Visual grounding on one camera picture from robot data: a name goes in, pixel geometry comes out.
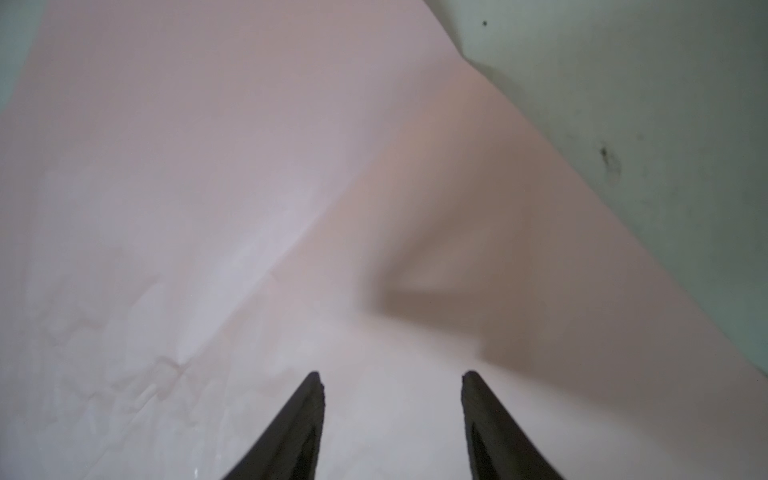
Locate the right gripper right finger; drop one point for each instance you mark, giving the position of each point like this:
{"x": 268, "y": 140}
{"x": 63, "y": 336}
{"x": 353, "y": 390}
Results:
{"x": 497, "y": 446}

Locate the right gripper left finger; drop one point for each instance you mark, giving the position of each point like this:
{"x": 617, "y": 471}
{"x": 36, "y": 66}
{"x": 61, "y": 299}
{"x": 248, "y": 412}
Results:
{"x": 288, "y": 449}

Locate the pink purple wrapping paper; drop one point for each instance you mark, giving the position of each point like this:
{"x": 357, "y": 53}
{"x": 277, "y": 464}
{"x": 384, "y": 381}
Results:
{"x": 203, "y": 201}

